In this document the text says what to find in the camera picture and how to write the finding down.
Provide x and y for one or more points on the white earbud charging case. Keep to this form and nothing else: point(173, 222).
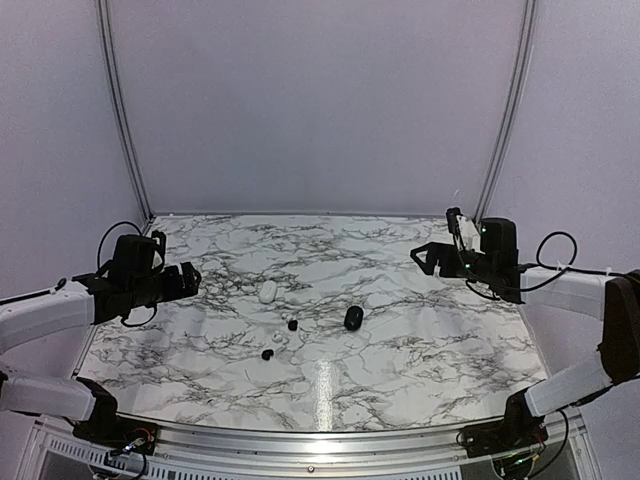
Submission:
point(268, 292)

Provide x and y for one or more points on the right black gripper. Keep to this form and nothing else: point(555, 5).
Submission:
point(436, 252)

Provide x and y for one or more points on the left aluminium corner post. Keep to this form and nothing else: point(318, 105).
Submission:
point(106, 32)

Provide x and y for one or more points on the aluminium front rail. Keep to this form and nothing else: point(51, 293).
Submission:
point(199, 452)

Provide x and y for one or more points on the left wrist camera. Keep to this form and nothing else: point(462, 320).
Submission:
point(140, 255)

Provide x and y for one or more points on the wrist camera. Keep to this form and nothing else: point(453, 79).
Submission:
point(140, 255)
point(491, 240)

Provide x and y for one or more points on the black earbud charging case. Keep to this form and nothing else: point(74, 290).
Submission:
point(353, 318)

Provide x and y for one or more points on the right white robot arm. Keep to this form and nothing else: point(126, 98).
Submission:
point(585, 324)

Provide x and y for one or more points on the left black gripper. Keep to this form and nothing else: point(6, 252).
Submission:
point(190, 287)

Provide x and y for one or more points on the black earbud lower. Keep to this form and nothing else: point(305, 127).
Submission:
point(267, 354)

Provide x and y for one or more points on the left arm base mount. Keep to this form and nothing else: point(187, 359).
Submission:
point(106, 427)

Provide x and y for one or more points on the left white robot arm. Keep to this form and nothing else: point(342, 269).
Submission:
point(87, 300)

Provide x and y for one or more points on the right aluminium corner post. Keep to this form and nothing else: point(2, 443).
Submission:
point(514, 95)

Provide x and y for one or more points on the aluminium corner post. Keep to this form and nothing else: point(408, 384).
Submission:
point(514, 95)
point(106, 32)

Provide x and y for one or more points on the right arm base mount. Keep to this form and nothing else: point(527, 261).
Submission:
point(517, 429)

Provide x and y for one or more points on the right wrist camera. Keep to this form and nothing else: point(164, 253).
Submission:
point(491, 240)

